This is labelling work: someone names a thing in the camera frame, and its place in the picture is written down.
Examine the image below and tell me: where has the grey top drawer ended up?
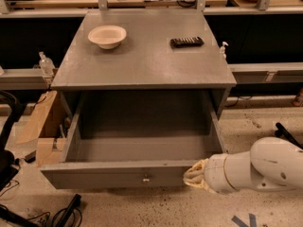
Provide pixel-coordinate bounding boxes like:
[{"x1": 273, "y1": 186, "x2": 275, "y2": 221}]
[{"x1": 42, "y1": 90, "x2": 224, "y2": 189}]

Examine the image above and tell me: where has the black ridged bar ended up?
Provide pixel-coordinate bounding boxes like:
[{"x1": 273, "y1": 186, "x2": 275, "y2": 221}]
[{"x1": 169, "y1": 37, "x2": 204, "y2": 48}]

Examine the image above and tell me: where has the clear sanitizer bottle left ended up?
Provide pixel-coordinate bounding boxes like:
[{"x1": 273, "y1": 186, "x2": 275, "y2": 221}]
[{"x1": 39, "y1": 52, "x2": 55, "y2": 76}]

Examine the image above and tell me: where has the open cardboard box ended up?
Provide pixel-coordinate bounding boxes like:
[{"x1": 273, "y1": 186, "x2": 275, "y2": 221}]
[{"x1": 17, "y1": 91, "x2": 67, "y2": 167}]

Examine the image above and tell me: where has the grey wooden cabinet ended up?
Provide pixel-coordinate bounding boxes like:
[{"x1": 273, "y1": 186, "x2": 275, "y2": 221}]
[{"x1": 51, "y1": 9, "x2": 236, "y2": 114}]

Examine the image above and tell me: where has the small white pump bottle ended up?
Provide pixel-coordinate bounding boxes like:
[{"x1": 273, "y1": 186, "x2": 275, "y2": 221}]
[{"x1": 220, "y1": 42, "x2": 229, "y2": 59}]

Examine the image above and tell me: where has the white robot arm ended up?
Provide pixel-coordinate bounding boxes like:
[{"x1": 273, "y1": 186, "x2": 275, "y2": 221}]
[{"x1": 183, "y1": 137, "x2": 303, "y2": 194}]

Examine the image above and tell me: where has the black power strip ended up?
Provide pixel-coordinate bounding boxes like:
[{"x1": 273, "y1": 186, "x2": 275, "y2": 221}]
[{"x1": 56, "y1": 194, "x2": 81, "y2": 227}]

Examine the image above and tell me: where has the black chair base leg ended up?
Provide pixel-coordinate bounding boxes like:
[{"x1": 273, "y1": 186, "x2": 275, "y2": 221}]
[{"x1": 275, "y1": 122, "x2": 303, "y2": 149}]

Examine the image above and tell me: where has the black stand at left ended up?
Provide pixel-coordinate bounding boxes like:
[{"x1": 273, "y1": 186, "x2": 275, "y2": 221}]
[{"x1": 0, "y1": 91, "x2": 27, "y2": 193}]

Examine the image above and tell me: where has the white paper bowl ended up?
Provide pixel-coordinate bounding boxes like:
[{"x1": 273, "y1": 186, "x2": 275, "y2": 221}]
[{"x1": 88, "y1": 26, "x2": 127, "y2": 49}]

